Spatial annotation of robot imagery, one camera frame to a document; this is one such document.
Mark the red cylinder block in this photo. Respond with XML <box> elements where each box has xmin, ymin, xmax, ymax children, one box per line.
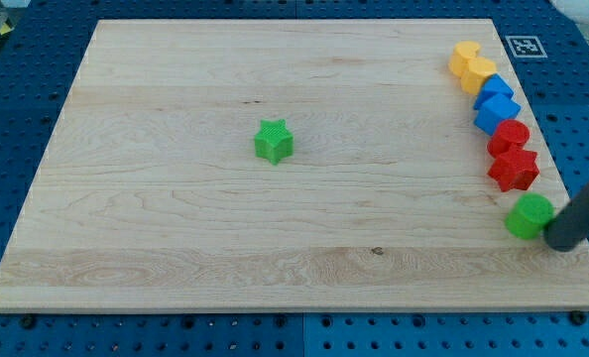
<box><xmin>487</xmin><ymin>119</ymin><xmax>530</xmax><ymax>158</ymax></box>

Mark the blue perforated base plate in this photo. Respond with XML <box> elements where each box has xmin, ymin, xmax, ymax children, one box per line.
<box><xmin>0</xmin><ymin>0</ymin><xmax>589</xmax><ymax>356</ymax></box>

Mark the wooden board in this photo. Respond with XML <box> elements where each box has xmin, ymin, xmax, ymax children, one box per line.
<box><xmin>0</xmin><ymin>19</ymin><xmax>589</xmax><ymax>314</ymax></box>

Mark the green cylinder block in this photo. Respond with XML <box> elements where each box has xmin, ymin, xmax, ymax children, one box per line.
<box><xmin>504</xmin><ymin>192</ymin><xmax>554</xmax><ymax>240</ymax></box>

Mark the blue cube block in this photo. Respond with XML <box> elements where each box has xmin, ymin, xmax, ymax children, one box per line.
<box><xmin>474</xmin><ymin>94</ymin><xmax>522</xmax><ymax>136</ymax></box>

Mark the green star block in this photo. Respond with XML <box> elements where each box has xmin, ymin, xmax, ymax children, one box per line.
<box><xmin>254</xmin><ymin>119</ymin><xmax>294</xmax><ymax>166</ymax></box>

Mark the yellow heart block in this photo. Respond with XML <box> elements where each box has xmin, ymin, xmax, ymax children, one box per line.
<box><xmin>448</xmin><ymin>41</ymin><xmax>481</xmax><ymax>77</ymax></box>

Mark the white fiducial marker tag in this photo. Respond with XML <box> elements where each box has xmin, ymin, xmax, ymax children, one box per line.
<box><xmin>506</xmin><ymin>35</ymin><xmax>547</xmax><ymax>59</ymax></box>

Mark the blue triangular block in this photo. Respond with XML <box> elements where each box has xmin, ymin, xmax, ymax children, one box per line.
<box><xmin>473</xmin><ymin>73</ymin><xmax>514</xmax><ymax>110</ymax></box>

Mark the yellow hexagon block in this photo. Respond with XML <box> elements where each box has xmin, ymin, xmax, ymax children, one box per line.
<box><xmin>460</xmin><ymin>57</ymin><xmax>497</xmax><ymax>95</ymax></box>

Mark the red star block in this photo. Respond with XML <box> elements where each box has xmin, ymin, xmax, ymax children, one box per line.
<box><xmin>487</xmin><ymin>147</ymin><xmax>539</xmax><ymax>191</ymax></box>

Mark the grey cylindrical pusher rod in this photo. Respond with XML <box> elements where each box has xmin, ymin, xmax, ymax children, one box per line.
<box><xmin>543</xmin><ymin>182</ymin><xmax>589</xmax><ymax>252</ymax></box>

